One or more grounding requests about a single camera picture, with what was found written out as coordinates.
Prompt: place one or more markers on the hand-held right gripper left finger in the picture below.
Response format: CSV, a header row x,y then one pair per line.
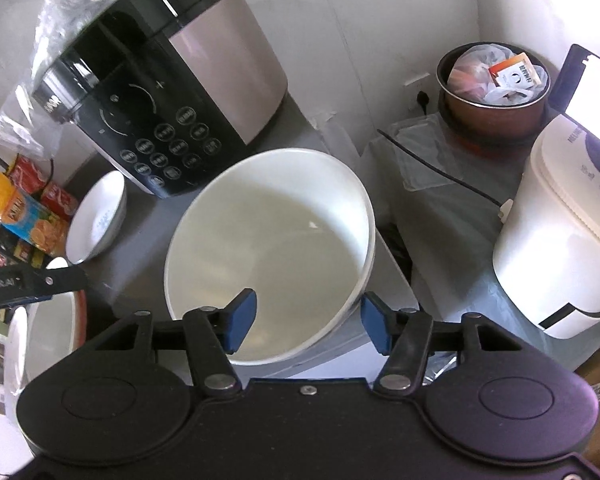
x,y
242,317

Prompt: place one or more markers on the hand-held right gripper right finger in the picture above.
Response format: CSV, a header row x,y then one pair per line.
x,y
375,322

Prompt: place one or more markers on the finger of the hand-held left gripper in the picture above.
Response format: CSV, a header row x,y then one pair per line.
x,y
55,281

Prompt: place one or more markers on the red-rimmed white bowl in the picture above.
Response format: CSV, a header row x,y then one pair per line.
x,y
50,332

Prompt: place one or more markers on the large white bowl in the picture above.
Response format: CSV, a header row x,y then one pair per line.
x,y
270,240

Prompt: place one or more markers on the orange juice bottle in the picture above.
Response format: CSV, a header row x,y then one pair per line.
x,y
25,222

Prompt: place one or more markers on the small white blue-print bowl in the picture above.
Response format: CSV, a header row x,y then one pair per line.
x,y
97,220

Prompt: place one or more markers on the white rice cooker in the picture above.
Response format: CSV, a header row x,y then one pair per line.
x,y
555,240

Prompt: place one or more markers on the brown cooking pot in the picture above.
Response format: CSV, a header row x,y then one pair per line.
x,y
490,115

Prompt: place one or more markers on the white plastic bags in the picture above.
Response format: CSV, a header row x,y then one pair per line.
x,y
472,72

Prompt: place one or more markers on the clear plastic bag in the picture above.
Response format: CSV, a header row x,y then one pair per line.
x,y
65,5

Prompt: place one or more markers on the orange white small box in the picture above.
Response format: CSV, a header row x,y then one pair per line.
x,y
515,74

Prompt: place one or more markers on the dark blue framed white panel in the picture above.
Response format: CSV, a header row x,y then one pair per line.
x,y
587,90

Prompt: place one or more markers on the black wall plug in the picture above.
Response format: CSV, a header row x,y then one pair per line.
x,y
423,100

